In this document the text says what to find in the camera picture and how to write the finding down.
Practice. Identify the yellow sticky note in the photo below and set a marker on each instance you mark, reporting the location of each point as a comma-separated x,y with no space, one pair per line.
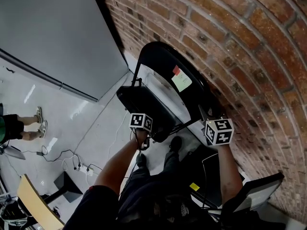
181,83

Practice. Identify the black folding chair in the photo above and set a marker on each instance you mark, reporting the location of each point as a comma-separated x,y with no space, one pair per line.
148,104

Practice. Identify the person's dark trousers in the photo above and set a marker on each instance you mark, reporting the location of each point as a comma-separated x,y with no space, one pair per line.
148,183

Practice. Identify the grey partition panel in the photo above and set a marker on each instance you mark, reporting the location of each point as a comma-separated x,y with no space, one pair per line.
60,32

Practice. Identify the red tape piece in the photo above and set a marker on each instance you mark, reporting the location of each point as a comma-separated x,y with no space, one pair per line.
176,70

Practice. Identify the white power strip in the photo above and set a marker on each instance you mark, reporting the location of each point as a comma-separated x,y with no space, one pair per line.
89,171

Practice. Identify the person's left forearm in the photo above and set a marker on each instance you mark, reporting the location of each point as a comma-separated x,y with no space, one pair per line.
115,164

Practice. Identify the person's black printed shirt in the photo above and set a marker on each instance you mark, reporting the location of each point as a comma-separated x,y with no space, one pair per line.
96,212

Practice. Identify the wooden table with black base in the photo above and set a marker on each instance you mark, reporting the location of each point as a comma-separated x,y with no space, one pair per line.
36,205

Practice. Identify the person's right forearm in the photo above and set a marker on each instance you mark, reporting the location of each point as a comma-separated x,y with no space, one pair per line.
229,176

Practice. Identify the person's black shoe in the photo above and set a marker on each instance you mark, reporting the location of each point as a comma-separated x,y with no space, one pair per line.
175,144
141,160

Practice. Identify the person's left black shoe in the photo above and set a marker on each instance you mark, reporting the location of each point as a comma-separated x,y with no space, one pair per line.
141,160

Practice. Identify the person's right black shoe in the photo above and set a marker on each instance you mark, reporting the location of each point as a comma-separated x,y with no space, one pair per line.
175,144

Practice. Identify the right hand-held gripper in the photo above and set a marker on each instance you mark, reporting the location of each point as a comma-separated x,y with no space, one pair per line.
219,133

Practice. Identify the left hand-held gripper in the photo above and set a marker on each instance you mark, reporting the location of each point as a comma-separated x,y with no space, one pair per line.
141,121

